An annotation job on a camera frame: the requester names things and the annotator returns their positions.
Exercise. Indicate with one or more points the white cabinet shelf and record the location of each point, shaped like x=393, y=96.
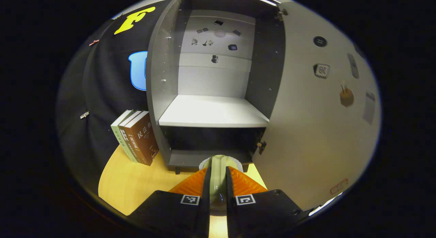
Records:
x=211, y=112

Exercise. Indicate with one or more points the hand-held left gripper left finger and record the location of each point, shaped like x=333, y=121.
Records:
x=204, y=217

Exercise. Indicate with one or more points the light green book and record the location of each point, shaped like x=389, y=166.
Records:
x=119, y=135

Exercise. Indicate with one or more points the red cloth clip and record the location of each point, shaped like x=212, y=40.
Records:
x=94, y=42

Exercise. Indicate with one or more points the brown book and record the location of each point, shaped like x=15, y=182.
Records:
x=143, y=139

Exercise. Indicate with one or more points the pale green bottle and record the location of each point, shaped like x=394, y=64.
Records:
x=218, y=180

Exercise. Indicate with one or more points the beige cabinet door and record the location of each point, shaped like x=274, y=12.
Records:
x=306, y=129

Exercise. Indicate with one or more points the black door hinge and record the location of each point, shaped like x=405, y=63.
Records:
x=261, y=147
x=281, y=14

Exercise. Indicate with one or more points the dark grey cabinet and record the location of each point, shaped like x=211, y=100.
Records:
x=160, y=77

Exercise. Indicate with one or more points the silver cloth clip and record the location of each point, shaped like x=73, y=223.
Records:
x=84, y=115

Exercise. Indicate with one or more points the black backdrop cloth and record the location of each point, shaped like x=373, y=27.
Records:
x=102, y=88

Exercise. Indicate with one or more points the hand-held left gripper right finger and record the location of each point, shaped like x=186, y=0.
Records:
x=231, y=217

